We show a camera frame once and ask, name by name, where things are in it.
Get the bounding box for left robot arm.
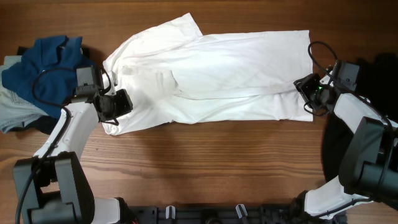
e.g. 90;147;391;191
13;65;138;223

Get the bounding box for black garment right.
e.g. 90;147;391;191
322;53;397;182

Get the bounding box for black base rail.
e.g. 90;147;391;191
130;204;348;224

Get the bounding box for white t-shirt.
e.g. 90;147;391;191
103;14;313;136

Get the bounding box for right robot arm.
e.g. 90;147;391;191
264;60;397;223

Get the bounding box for blue polo shirt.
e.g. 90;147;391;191
2;35;94;118

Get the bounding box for light blue jeans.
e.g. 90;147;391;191
0;55;50;134

